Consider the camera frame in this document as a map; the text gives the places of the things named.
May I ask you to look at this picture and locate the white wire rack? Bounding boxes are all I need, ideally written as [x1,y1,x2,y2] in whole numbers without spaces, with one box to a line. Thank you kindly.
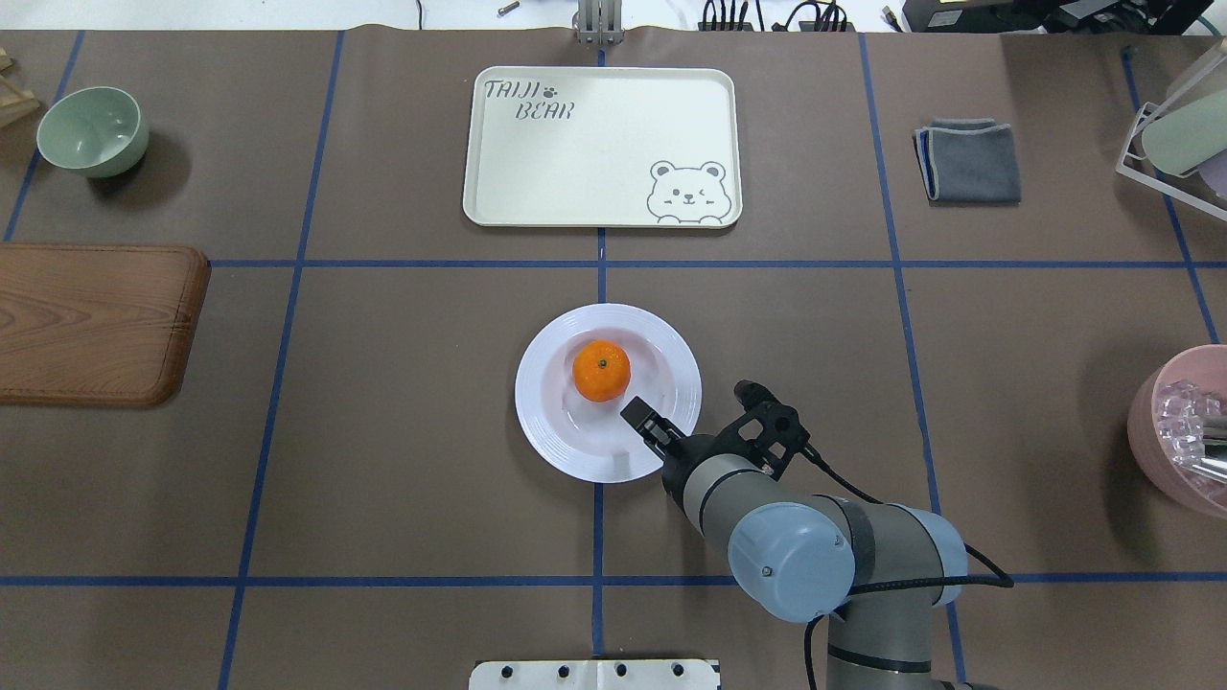
[1117,41,1227,223]

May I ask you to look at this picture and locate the pale green plate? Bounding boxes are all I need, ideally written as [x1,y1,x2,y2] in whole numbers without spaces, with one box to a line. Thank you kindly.
[1141,90,1226,176]

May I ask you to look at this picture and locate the metal tongs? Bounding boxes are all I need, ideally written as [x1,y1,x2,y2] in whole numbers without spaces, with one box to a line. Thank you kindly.
[1169,417,1226,484]

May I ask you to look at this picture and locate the light green bowl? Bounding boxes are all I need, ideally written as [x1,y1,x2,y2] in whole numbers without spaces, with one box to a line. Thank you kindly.
[36,86,150,178]

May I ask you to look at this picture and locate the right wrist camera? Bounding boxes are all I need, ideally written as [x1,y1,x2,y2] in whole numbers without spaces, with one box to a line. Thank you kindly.
[715,379,822,480]

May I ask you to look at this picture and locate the pink bowl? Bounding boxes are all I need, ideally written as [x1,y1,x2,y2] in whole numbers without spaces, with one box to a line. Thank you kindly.
[1126,344,1226,521]

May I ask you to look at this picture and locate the black equipment at back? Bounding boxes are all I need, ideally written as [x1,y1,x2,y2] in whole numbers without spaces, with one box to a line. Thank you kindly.
[901,1,1214,36]

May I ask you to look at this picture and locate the brown wooden tray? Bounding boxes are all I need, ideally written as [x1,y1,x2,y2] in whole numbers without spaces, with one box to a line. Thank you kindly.
[1,241,210,409]

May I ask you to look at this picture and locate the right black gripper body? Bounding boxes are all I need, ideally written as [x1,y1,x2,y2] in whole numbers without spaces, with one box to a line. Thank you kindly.
[661,435,733,498]

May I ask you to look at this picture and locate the right camera black cable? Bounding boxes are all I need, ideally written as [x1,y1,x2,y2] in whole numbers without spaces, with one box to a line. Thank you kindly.
[801,443,1015,690]

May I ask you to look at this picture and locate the black cables at back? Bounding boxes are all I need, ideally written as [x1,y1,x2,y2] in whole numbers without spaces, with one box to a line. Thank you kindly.
[698,0,856,34]

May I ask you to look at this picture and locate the white ribbed plate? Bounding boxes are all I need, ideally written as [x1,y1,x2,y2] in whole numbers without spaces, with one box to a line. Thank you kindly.
[514,303,703,484]

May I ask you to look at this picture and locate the wooden dish drying rack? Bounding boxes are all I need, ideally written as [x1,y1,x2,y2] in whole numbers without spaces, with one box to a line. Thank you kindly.
[1,49,42,129]

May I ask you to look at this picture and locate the orange fruit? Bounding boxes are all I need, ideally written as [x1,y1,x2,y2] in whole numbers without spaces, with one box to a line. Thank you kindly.
[571,339,632,403]

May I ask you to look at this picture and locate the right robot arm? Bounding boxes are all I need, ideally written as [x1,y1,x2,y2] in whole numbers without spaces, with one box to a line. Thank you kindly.
[621,381,969,689]

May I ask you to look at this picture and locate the cream bear tray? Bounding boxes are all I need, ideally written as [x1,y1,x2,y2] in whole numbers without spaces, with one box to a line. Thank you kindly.
[463,65,744,230]

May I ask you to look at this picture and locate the clear ice cubes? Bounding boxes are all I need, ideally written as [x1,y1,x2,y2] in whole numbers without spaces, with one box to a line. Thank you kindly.
[1155,379,1226,460]

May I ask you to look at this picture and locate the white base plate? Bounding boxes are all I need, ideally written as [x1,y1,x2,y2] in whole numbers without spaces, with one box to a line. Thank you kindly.
[467,658,723,689]

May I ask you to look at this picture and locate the grey folded cloth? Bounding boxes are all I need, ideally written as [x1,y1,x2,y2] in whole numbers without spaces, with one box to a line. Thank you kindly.
[913,118,1022,205]

